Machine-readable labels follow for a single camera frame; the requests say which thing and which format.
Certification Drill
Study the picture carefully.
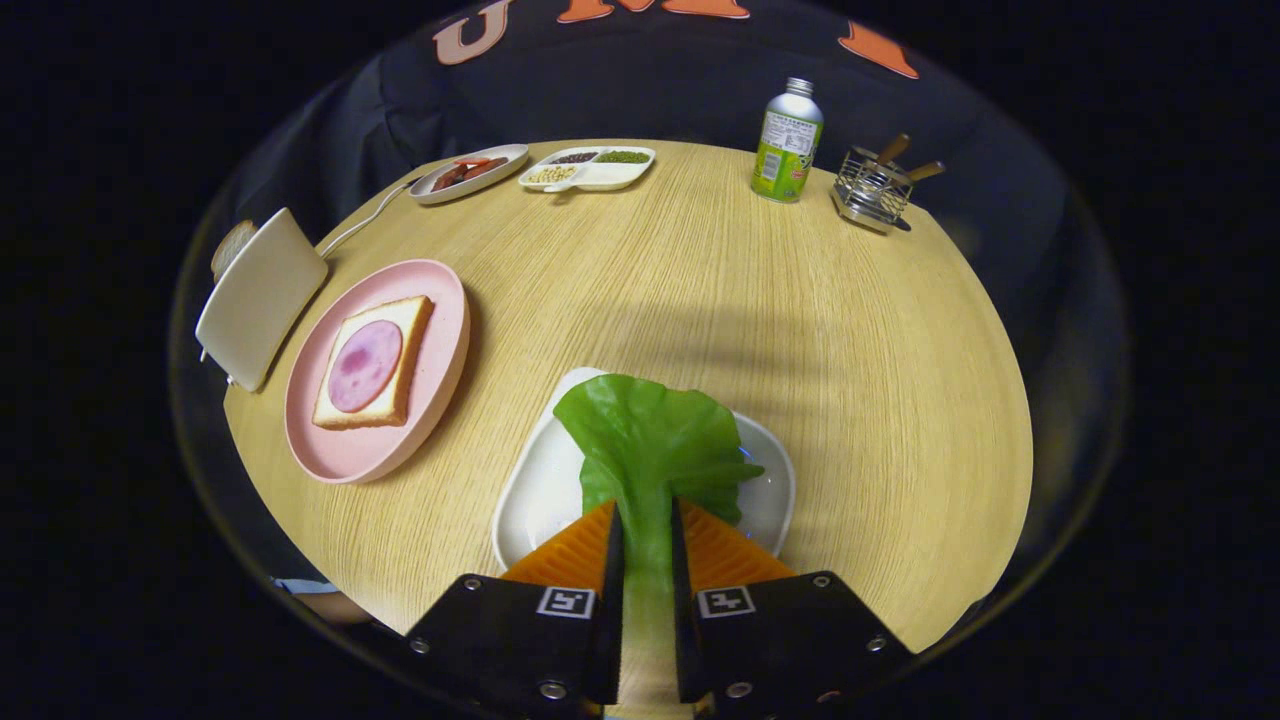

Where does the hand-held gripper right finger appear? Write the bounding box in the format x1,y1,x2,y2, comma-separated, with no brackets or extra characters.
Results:
668,497,916,719

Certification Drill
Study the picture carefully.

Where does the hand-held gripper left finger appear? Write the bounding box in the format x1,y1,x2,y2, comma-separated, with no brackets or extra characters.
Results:
405,498,626,719

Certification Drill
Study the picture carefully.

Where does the green lettuce leaf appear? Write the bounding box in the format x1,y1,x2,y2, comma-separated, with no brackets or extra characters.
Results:
553,374,766,706

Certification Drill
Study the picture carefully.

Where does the toasted bread slice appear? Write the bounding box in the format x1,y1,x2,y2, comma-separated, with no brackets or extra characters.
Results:
210,219,259,284

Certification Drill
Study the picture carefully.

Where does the white rounded plate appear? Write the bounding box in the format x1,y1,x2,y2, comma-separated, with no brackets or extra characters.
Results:
490,366,798,573

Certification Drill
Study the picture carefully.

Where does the pink round plate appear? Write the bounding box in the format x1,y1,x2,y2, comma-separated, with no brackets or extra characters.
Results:
284,259,471,485

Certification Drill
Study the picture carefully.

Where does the pink ham slice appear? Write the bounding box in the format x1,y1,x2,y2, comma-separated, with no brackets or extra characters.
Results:
328,320,404,414

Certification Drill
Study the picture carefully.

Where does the square white bread slice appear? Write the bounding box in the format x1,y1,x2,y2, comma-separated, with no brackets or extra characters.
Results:
312,295,435,431

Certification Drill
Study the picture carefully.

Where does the white divided dish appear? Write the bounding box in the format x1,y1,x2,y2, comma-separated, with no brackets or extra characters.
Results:
518,146,657,194

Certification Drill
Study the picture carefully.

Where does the white round plate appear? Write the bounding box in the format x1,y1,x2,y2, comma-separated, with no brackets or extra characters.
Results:
409,144,531,207

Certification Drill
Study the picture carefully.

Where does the white toaster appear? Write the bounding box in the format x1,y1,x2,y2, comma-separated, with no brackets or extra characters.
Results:
195,207,329,393

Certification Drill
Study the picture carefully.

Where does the green label metal bottle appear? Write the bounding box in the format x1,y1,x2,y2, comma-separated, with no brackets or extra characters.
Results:
751,77,825,204

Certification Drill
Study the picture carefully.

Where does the black backdrop cloth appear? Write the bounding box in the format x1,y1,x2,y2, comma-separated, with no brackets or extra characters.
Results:
180,0,1121,421

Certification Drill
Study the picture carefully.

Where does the metal wire holder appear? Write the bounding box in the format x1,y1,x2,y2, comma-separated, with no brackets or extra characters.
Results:
830,146,914,236

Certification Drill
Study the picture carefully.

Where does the white toaster cable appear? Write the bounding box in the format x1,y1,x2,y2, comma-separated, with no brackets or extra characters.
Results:
318,178,426,261

